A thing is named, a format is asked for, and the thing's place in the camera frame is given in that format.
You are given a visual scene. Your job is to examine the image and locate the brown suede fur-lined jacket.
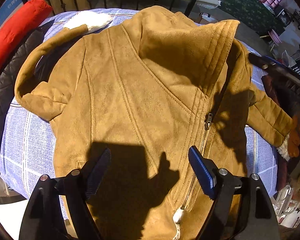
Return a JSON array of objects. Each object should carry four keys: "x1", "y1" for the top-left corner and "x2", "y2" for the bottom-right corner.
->
[{"x1": 15, "y1": 6, "x2": 292, "y2": 239}]

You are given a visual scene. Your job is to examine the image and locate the blue plaid bed sheet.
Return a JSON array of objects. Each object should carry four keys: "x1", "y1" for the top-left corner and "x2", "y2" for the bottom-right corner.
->
[{"x1": 0, "y1": 9, "x2": 277, "y2": 198}]

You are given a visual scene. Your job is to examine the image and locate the black dark coat pile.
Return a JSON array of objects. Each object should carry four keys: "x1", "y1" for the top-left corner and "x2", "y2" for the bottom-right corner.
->
[{"x1": 248, "y1": 53, "x2": 300, "y2": 191}]

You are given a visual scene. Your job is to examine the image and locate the black quilted jacket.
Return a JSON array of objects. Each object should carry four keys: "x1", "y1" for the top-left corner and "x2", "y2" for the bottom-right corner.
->
[{"x1": 0, "y1": 20, "x2": 53, "y2": 149}]

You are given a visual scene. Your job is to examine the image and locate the red puffer jacket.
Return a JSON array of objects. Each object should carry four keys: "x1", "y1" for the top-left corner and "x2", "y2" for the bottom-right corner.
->
[{"x1": 0, "y1": 0, "x2": 52, "y2": 70}]

